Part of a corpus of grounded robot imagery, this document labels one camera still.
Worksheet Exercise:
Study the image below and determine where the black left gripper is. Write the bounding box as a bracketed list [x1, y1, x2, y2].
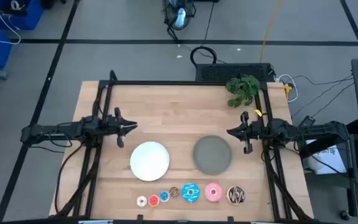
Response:
[104, 107, 138, 149]

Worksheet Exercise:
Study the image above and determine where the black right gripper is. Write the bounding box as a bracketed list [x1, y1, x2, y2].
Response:
[226, 111, 264, 155]

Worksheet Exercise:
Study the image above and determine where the large chocolate donut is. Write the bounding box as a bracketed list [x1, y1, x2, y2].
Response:
[226, 185, 246, 206]

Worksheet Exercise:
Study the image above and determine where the large pink donut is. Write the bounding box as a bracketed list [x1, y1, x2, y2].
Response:
[204, 182, 223, 202]

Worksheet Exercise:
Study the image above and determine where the small blue donut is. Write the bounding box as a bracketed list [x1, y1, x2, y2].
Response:
[158, 190, 171, 203]

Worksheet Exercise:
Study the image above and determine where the large blue donut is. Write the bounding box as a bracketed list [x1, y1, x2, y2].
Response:
[181, 182, 201, 203]

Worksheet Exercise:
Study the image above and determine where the grey round plate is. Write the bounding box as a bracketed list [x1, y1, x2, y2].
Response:
[193, 134, 233, 175]

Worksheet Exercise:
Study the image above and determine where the white round plate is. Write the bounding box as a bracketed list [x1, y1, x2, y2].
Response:
[129, 141, 170, 182]

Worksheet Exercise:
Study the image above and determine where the green leafy plant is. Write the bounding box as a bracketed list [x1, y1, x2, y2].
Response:
[225, 73, 261, 109]

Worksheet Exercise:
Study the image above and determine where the white paper bag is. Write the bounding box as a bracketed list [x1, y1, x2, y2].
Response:
[303, 138, 348, 175]

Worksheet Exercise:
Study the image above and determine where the black floor fan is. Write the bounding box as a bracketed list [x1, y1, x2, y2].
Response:
[162, 0, 197, 43]

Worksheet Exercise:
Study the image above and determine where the black aluminium table frame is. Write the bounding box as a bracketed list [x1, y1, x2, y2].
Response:
[50, 70, 315, 224]

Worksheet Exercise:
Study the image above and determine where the white power cable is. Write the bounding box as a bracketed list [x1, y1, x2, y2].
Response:
[277, 73, 300, 104]

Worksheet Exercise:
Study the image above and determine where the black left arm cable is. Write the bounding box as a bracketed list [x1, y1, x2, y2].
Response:
[53, 141, 85, 215]

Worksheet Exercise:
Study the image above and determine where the black looped floor cable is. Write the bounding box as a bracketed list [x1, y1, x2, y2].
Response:
[190, 45, 218, 67]

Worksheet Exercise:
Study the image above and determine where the yellow hanging cable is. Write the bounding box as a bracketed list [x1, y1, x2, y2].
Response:
[259, 0, 282, 63]

